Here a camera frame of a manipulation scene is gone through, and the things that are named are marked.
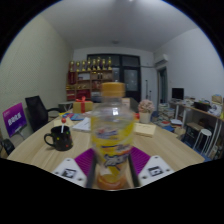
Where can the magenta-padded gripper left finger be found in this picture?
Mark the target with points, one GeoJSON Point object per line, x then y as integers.
{"type": "Point", "coordinates": [68, 172]}

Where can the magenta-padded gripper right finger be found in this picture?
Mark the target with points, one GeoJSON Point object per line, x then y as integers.
{"type": "Point", "coordinates": [155, 171]}

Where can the yellow-capped clear drink bottle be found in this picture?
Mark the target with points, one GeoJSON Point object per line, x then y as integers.
{"type": "Point", "coordinates": [112, 133]}

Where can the black dotted mug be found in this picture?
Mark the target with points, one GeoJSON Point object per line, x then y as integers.
{"type": "Point", "coordinates": [61, 139]}

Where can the pale yellow notebook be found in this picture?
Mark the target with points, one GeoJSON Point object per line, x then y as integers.
{"type": "Point", "coordinates": [145, 129]}

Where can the white open book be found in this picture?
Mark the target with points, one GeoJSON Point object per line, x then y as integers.
{"type": "Point", "coordinates": [83, 125]}

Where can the pale yellow notepad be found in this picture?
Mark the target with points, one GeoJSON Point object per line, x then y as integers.
{"type": "Point", "coordinates": [69, 122]}

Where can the red lollipop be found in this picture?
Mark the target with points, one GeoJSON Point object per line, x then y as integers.
{"type": "Point", "coordinates": [63, 120]}

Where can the blue booklet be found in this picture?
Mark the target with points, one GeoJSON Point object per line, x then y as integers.
{"type": "Point", "coordinates": [76, 116]}

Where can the red and orange booklet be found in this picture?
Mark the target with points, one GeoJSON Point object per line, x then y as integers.
{"type": "Point", "coordinates": [136, 116]}

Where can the white round stool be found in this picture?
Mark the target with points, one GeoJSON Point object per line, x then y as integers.
{"type": "Point", "coordinates": [204, 133]}

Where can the pink flowers in white pot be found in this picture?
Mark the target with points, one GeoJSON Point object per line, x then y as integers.
{"type": "Point", "coordinates": [145, 108]}

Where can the yellow gift box, red ribbon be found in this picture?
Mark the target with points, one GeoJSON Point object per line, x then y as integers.
{"type": "Point", "coordinates": [80, 106]}

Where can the black office chair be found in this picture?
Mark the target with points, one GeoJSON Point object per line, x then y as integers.
{"type": "Point", "coordinates": [36, 111]}

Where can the purple sign board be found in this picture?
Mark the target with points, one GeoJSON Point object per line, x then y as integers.
{"type": "Point", "coordinates": [14, 119]}

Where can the cluttered white side desk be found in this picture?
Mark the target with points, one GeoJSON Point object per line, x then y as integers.
{"type": "Point", "coordinates": [203, 111]}

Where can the black computer monitor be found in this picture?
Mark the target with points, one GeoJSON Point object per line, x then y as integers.
{"type": "Point", "coordinates": [177, 93]}

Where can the wooden shelf unit with trophies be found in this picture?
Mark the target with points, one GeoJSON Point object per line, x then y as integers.
{"type": "Point", "coordinates": [83, 83]}

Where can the dark glass double door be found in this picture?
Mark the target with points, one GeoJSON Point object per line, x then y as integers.
{"type": "Point", "coordinates": [130, 78]}

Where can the white air conditioner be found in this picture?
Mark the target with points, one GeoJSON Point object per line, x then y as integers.
{"type": "Point", "coordinates": [161, 60]}

